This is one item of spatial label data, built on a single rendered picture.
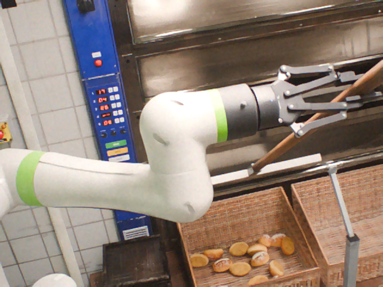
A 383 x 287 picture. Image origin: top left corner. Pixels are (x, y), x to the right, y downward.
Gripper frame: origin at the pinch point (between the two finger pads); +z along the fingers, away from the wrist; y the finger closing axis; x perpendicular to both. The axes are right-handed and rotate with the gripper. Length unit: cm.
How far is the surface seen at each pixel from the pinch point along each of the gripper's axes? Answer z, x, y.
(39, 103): -74, -121, -47
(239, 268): -2, -157, 38
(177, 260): -29, -177, 28
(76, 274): -80, -182, 24
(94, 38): -47, -103, -63
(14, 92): -83, -115, -52
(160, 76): -23, -120, -49
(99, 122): -52, -127, -36
